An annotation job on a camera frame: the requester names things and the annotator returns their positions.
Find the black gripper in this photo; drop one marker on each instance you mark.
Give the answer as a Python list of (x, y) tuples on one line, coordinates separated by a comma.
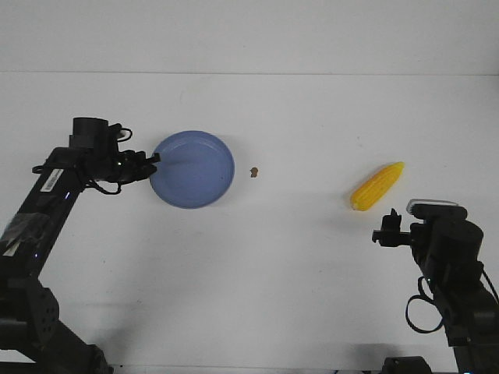
[(389, 235), (133, 166)]

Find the yellow corn cob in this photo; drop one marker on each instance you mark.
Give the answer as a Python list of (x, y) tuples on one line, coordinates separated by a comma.
[(376, 187)]

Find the blue round plate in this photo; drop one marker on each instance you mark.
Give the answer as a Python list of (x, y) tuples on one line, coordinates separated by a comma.
[(196, 169)]

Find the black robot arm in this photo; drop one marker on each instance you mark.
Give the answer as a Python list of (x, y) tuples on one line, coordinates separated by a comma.
[(30, 322), (445, 246)]

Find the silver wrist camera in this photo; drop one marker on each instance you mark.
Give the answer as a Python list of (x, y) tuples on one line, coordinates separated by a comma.
[(411, 206)]

